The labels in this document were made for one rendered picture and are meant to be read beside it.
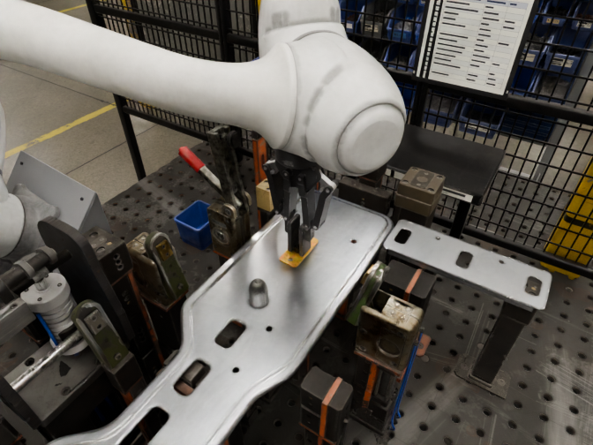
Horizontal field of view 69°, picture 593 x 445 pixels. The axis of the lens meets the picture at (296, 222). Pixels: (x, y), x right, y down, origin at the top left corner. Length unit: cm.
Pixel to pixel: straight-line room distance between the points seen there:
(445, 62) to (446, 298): 58
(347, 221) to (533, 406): 55
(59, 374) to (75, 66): 48
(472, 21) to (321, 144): 74
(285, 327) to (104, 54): 46
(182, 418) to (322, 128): 43
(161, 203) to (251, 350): 88
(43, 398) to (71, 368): 5
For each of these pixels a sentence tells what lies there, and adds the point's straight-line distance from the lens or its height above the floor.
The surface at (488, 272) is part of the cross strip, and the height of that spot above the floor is 100.
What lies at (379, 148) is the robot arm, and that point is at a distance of 40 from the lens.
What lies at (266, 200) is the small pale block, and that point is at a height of 104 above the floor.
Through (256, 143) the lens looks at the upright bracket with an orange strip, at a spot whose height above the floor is 115.
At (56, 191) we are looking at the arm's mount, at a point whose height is 95.
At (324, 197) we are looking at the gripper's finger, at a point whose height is 117.
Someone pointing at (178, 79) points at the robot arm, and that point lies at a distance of 42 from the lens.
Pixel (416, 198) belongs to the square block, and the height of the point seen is 104.
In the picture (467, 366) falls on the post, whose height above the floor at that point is 70.
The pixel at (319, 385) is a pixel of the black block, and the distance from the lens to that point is 66.
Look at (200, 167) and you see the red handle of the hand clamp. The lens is 83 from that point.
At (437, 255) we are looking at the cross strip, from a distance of 85.
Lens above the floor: 157
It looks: 41 degrees down
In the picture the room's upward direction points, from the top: straight up
